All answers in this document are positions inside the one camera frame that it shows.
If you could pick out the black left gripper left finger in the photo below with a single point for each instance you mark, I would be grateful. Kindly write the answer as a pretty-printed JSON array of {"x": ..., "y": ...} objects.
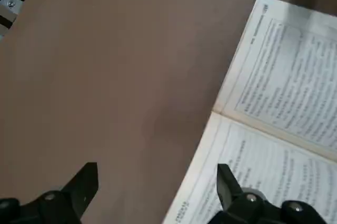
[{"x": 65, "y": 203}]

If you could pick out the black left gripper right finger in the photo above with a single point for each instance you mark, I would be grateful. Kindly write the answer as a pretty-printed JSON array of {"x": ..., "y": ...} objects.
[{"x": 237, "y": 208}]

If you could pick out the blue white cover paperback book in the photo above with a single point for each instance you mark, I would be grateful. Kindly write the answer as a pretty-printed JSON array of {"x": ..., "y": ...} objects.
[{"x": 276, "y": 89}]

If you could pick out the aluminium frame post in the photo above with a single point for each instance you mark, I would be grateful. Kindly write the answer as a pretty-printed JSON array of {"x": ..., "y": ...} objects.
[{"x": 9, "y": 4}]

